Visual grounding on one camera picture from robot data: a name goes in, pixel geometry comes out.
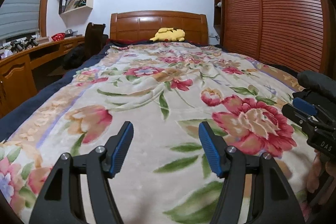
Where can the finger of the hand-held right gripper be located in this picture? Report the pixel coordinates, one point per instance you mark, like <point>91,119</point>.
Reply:
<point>304,106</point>
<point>296,115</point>

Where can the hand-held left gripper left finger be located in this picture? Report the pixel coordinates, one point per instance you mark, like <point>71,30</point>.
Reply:
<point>122,145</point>

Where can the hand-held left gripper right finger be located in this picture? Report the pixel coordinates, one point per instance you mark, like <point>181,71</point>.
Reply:
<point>210,150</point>

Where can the black jacket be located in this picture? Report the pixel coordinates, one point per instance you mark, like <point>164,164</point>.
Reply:
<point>319,83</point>

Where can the person's right hand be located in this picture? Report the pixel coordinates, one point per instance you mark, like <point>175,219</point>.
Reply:
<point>313,174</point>

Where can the floral blanket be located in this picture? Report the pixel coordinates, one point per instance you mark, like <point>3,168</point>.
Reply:
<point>157,87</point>

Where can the navy bed sheet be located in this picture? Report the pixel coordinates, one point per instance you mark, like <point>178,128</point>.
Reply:
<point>39,98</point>

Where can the black bag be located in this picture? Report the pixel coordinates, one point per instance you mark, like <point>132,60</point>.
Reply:
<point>74,57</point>

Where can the wooden louvered wardrobe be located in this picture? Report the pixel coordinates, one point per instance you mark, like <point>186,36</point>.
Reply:
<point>275,8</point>

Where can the dark red pillow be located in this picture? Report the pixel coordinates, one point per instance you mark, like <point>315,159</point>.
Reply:
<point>128,41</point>

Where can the dark brown chair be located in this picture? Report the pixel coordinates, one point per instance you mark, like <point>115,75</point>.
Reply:
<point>93,40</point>

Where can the yellow plush toy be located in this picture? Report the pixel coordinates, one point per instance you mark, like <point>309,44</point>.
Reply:
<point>169,35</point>

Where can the metal pot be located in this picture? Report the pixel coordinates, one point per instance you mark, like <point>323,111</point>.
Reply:
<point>71,33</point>

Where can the wooden bed headboard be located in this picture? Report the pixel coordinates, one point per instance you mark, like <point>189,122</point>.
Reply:
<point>147,24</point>

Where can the red basket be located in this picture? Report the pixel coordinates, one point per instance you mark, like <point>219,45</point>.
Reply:
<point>58,37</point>

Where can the wooden desk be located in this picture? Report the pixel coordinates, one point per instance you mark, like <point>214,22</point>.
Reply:
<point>15,77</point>

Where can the black dumbbell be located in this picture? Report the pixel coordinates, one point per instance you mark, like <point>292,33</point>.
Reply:
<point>17,45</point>
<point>31,41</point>

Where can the stack of papers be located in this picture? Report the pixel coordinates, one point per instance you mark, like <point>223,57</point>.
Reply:
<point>76,3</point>

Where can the dark binders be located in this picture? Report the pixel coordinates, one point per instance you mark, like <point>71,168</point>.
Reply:
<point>63,2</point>

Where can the wall socket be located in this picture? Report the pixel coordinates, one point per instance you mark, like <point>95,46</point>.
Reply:
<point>214,36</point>

